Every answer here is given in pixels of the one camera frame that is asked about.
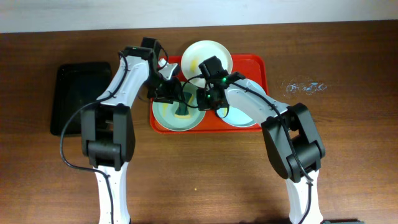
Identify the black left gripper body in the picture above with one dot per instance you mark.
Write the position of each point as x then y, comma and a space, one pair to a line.
168, 93

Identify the cream white plate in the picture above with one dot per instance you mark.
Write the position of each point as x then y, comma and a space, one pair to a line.
200, 51

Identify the red plastic tray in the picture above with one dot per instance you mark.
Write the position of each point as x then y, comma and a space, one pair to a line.
252, 67

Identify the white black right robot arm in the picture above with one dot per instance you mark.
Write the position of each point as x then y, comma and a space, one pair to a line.
294, 146

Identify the yellow green sponge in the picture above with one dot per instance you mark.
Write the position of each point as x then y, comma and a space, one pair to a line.
182, 111

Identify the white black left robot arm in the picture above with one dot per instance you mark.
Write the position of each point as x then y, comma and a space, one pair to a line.
107, 131

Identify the light blue plate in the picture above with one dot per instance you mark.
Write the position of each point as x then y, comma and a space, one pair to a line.
236, 117

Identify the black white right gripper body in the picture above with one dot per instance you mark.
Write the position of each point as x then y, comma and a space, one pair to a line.
208, 101

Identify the pale green plate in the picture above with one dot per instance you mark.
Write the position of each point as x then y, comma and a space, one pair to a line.
164, 112

